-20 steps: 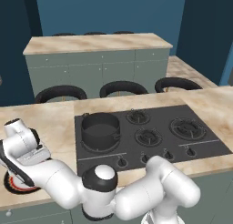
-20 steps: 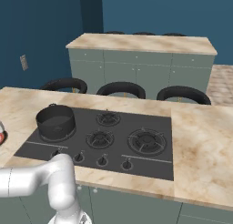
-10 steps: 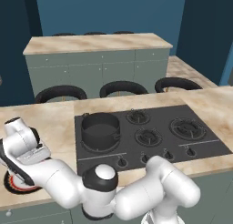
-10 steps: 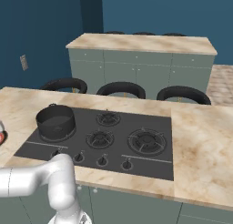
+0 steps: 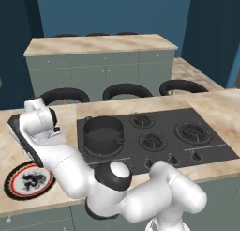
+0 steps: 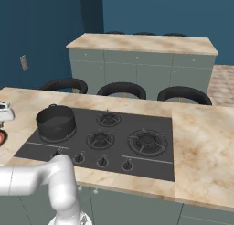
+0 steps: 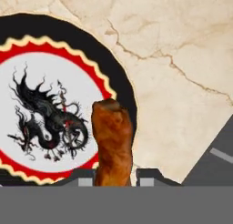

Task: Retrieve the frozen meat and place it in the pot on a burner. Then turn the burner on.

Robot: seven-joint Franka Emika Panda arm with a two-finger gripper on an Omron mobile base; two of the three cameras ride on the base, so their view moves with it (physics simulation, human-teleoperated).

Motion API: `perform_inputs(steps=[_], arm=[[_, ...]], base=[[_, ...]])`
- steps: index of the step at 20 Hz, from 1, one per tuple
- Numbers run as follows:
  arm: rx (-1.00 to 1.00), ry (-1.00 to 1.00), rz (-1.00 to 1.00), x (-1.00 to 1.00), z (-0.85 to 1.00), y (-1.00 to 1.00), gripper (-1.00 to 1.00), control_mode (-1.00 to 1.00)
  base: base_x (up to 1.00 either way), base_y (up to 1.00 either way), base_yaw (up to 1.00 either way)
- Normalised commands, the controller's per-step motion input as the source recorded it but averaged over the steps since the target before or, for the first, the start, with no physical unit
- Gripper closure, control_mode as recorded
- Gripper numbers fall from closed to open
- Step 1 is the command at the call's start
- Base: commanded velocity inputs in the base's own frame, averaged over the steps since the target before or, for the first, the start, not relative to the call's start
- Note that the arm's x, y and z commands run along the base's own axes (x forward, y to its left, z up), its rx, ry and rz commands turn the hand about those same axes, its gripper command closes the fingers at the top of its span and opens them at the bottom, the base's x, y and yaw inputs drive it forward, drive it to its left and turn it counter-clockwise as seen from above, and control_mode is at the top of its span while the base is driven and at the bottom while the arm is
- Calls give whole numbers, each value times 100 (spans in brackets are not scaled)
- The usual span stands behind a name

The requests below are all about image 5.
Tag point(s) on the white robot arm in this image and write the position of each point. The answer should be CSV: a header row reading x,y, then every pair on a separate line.
x,y
75,175

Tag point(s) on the white drawer knob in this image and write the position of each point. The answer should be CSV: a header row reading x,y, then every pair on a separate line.
x,y
8,219

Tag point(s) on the grey-green drawer front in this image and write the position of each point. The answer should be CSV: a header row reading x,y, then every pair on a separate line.
x,y
37,220

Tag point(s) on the black stool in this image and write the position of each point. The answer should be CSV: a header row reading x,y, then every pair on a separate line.
x,y
127,33
65,35
65,95
182,86
97,34
127,90

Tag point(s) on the dark grey pot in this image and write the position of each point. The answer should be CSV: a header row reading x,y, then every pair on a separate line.
x,y
103,137

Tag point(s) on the grey-green cupboard door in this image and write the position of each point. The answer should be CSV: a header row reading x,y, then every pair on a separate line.
x,y
223,203

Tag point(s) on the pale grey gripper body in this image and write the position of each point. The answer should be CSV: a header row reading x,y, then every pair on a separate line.
x,y
50,137

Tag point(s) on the grey-green island cupboards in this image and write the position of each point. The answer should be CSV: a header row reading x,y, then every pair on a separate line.
x,y
100,73

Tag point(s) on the black hob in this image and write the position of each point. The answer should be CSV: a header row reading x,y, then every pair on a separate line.
x,y
162,125

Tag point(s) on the black hob knob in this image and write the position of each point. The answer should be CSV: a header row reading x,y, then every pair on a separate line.
x,y
196,156
173,160
149,163

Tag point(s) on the dragon print plate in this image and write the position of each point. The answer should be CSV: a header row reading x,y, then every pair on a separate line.
x,y
22,183

